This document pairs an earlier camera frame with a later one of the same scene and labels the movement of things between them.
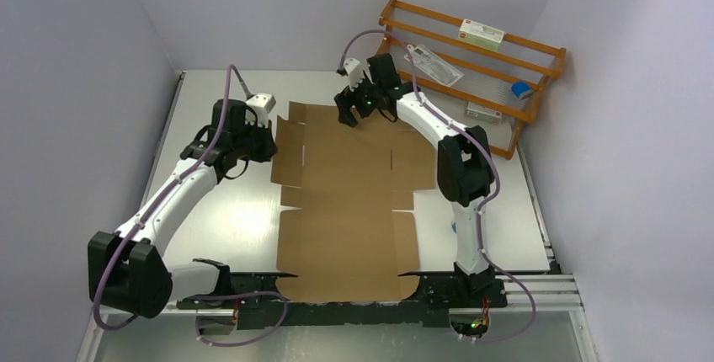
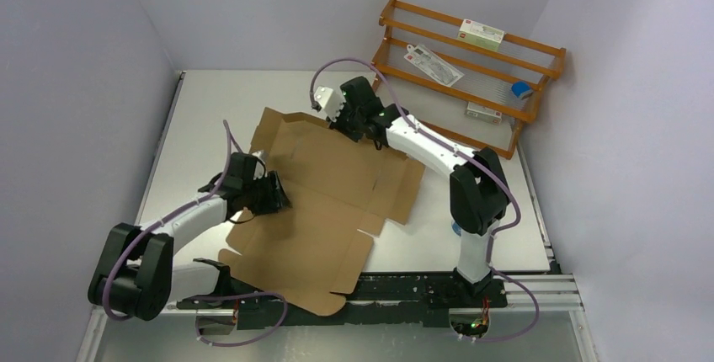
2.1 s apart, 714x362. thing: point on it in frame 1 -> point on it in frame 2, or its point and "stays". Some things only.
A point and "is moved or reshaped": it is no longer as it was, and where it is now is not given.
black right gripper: (344, 103) -> (338, 127)
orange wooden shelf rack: (470, 69) stays
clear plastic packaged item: (433, 64) stays
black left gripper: (269, 148) -> (276, 198)
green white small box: (481, 34) stays
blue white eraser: (522, 89) stays
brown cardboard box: (349, 239) is moved or reshaped
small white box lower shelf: (483, 113) stays
